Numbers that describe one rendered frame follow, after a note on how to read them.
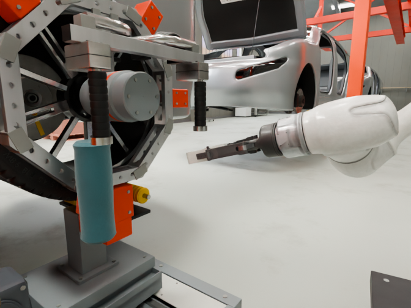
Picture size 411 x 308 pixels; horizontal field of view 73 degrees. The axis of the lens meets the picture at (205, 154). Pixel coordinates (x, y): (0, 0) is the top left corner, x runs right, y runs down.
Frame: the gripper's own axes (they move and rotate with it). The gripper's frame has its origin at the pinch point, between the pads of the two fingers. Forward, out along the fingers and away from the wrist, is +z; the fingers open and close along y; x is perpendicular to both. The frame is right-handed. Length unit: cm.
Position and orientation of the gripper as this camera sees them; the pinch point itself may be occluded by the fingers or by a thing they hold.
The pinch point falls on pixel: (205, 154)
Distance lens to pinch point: 72.2
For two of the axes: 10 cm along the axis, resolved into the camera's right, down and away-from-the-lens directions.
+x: 2.2, 9.7, 0.4
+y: -5.2, 1.5, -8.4
